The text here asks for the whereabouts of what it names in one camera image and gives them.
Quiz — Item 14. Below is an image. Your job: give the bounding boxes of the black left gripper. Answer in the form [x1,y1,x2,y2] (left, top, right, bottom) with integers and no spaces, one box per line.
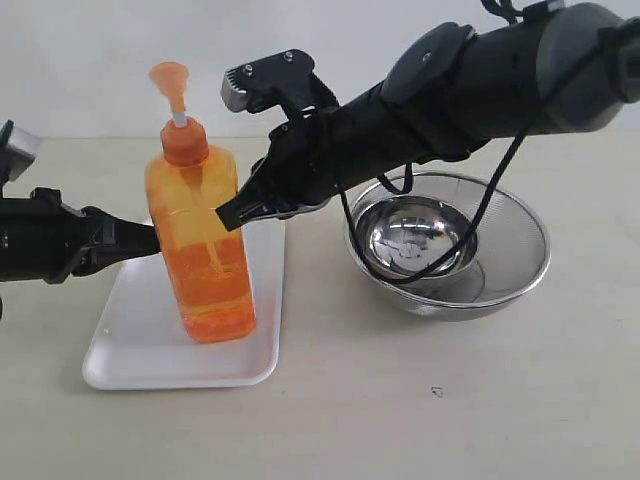
[1,187,161,284]

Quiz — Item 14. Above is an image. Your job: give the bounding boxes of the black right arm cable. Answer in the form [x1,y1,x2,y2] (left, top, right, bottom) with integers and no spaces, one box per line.
[339,0,640,287]

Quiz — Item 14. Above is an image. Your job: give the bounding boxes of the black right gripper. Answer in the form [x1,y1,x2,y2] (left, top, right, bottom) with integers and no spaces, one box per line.
[250,22,541,205]

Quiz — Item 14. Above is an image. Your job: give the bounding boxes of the steel mesh colander bowl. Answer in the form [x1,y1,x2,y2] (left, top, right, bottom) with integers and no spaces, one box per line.
[345,171,551,321]

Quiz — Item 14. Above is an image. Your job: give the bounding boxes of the white rectangular foam tray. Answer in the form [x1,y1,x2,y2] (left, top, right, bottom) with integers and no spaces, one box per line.
[82,220,286,391]

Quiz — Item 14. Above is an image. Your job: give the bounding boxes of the small shiny steel bowl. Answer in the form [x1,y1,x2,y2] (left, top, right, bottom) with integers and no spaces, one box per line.
[347,195,485,295]

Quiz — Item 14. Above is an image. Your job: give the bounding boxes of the orange pump soap bottle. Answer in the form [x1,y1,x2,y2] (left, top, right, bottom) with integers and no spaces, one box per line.
[145,62,256,343]

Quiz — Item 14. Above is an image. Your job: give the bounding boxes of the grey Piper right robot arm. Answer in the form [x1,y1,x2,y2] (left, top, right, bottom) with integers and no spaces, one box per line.
[217,1,639,230]

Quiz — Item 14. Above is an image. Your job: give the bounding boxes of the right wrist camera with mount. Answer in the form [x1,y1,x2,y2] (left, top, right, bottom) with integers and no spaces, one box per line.
[220,49,339,120]

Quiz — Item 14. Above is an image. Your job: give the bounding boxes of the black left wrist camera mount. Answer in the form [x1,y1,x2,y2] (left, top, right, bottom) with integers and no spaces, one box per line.
[0,120,42,185]

